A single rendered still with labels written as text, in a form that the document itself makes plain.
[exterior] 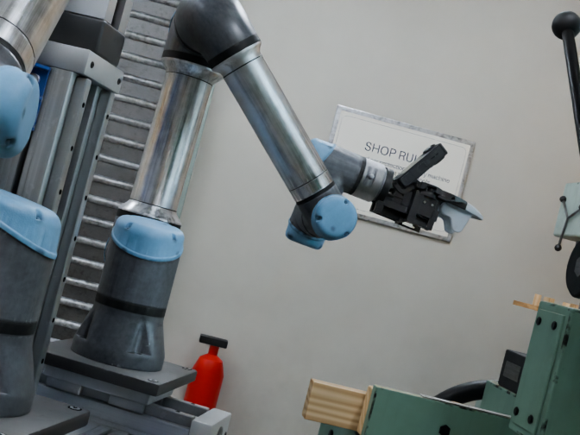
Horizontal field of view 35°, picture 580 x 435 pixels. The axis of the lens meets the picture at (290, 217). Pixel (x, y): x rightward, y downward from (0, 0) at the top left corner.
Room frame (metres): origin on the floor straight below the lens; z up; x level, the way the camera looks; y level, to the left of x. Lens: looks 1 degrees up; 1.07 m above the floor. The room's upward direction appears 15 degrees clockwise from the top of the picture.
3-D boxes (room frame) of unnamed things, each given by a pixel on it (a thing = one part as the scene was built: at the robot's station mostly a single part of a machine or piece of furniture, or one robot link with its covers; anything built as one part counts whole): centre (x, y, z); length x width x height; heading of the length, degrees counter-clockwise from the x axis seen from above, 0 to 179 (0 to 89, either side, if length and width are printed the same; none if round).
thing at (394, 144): (4.05, -0.40, 1.48); 0.64 x 0.02 x 0.46; 95
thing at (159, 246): (1.51, 0.22, 0.98); 0.13 x 0.12 x 0.14; 12
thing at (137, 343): (1.51, 0.22, 0.87); 0.15 x 0.15 x 0.10
